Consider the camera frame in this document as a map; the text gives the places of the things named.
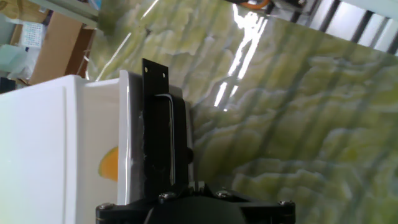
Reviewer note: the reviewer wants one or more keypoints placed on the white grid pattern package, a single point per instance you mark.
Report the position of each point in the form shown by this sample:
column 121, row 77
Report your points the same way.
column 32, row 34

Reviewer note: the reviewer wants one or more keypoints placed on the green marble pattern mat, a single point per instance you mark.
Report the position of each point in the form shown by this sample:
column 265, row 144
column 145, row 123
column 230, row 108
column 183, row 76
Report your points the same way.
column 280, row 124

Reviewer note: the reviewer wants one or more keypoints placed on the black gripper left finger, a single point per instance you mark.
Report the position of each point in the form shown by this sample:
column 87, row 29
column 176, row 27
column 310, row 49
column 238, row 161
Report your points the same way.
column 130, row 210

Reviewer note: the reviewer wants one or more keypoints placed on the yellow toy mango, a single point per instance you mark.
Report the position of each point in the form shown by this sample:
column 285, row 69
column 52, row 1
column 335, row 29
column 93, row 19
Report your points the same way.
column 109, row 165

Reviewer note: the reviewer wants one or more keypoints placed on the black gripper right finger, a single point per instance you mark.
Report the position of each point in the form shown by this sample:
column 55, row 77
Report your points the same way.
column 267, row 210

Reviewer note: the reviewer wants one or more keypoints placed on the brown cardboard box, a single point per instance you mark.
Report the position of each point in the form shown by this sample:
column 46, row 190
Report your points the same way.
column 56, row 46

